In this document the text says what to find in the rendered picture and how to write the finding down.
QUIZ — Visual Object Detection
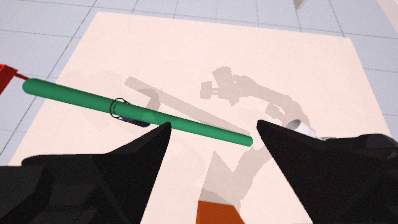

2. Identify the grey open-top faceted cup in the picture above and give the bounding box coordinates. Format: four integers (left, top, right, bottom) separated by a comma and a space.
286, 119, 336, 141

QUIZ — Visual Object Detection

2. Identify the green cylindrical rod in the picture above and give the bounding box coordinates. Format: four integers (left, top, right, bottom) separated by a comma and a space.
22, 78, 253, 147

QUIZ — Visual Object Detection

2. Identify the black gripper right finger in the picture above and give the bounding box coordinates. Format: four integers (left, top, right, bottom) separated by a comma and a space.
256, 120, 398, 224

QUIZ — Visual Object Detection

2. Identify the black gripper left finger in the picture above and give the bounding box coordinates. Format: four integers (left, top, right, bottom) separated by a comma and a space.
21, 122, 172, 224

